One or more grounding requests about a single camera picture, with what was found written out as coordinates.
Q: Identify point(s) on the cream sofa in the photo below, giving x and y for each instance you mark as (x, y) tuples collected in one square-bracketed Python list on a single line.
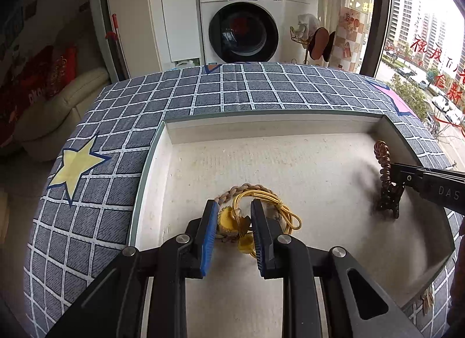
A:
[(65, 105)]

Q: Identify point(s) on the dark sliding door frame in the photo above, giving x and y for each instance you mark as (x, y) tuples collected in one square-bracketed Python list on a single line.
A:
[(105, 3)]

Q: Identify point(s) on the wall picture frames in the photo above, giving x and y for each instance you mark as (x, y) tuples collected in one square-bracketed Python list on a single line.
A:
[(18, 21)]

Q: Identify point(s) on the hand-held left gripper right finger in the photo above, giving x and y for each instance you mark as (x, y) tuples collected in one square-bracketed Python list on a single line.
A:
[(258, 240)]

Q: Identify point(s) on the white front-load washing machine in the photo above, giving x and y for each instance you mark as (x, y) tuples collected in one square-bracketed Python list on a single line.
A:
[(225, 32)]

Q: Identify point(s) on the green tree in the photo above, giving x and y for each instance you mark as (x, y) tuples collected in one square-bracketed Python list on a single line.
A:
[(407, 94)]

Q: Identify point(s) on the black hair claw clip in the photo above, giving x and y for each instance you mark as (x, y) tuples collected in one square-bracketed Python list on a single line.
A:
[(388, 200)]

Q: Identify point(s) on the red window decal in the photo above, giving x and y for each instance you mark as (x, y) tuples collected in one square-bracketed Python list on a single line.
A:
[(436, 50)]

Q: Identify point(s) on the red cushion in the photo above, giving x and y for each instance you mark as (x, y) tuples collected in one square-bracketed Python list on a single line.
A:
[(36, 76)]

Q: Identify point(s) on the mop with red clips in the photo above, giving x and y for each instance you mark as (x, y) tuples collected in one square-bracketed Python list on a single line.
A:
[(118, 50)]

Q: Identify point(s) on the brown slipper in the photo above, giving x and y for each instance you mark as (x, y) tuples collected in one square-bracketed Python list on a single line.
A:
[(318, 43), (331, 47)]

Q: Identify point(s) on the checked wall sticker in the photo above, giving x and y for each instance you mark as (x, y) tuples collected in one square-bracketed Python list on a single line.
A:
[(350, 36)]

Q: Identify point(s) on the white shallow tray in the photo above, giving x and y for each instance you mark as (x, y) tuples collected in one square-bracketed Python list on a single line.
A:
[(290, 163)]

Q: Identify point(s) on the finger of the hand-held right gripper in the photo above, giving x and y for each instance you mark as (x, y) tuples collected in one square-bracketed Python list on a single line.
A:
[(405, 174)]

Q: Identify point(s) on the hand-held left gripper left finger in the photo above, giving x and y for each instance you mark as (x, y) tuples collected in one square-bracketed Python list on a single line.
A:
[(210, 240)]

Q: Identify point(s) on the white tall cabinet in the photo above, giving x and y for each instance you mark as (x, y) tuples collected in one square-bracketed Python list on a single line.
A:
[(178, 14)]

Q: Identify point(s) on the blue checked star tablecloth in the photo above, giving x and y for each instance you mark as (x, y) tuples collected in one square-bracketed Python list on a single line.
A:
[(236, 90)]

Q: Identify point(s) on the white round container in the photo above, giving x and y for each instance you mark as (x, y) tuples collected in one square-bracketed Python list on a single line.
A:
[(183, 64)]

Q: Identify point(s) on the white plastic bag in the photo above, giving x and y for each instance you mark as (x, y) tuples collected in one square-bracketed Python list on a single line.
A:
[(307, 23)]

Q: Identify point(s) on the dark window frame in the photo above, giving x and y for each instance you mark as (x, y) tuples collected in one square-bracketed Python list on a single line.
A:
[(374, 14)]

